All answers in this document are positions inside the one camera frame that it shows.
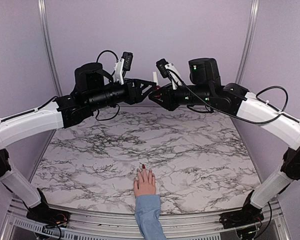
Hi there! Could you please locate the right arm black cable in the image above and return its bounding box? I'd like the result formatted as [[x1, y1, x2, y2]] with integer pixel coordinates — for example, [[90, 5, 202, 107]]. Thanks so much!
[[164, 68, 289, 125]]

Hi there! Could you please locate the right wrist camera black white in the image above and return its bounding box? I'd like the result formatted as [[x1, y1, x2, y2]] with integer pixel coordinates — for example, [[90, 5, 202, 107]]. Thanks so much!
[[156, 58, 182, 90]]

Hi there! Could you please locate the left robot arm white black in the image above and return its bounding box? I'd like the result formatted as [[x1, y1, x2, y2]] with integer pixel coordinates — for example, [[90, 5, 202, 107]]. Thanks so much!
[[0, 59, 158, 223]]

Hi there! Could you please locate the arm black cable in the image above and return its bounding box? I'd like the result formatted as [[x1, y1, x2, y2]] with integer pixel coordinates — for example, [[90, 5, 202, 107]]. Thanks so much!
[[94, 49, 121, 121], [164, 68, 289, 125]]

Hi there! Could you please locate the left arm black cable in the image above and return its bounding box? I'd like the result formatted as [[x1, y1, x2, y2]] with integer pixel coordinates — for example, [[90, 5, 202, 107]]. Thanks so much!
[[94, 49, 121, 121]]

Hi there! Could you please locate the right aluminium corner post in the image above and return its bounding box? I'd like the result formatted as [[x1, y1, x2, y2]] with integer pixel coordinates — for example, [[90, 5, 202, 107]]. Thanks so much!
[[235, 0, 260, 85]]

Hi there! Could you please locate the left aluminium corner post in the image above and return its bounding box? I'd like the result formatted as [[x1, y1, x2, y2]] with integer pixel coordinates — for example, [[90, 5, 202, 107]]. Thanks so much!
[[38, 0, 63, 97]]

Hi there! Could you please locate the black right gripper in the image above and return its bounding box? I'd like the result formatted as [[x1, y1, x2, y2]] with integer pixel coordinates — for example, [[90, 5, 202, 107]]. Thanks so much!
[[148, 82, 212, 112]]

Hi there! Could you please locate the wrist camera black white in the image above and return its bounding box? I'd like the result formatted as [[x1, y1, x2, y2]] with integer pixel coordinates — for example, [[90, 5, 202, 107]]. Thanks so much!
[[156, 58, 182, 90], [113, 51, 133, 85]]

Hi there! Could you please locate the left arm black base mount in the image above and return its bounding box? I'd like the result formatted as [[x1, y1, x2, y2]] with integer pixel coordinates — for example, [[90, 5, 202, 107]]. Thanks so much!
[[24, 188, 70, 228]]

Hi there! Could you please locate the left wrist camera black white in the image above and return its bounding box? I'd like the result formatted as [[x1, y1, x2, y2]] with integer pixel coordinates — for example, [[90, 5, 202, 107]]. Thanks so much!
[[113, 51, 133, 85]]

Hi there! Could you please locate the aluminium corner post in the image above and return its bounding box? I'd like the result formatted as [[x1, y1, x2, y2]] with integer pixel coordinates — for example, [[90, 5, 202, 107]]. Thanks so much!
[[235, 0, 260, 85], [38, 0, 63, 97]]

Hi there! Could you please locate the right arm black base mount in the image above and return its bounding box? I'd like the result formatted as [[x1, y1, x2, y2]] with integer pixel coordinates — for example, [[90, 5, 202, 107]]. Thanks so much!
[[219, 190, 265, 229]]

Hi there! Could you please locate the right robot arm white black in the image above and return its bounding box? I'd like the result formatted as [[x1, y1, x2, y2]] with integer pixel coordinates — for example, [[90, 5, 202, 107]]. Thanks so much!
[[148, 58, 300, 224]]

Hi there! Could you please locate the blue shirt sleeve forearm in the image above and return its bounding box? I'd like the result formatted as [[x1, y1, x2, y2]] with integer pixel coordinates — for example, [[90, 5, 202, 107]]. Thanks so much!
[[134, 194, 167, 240]]

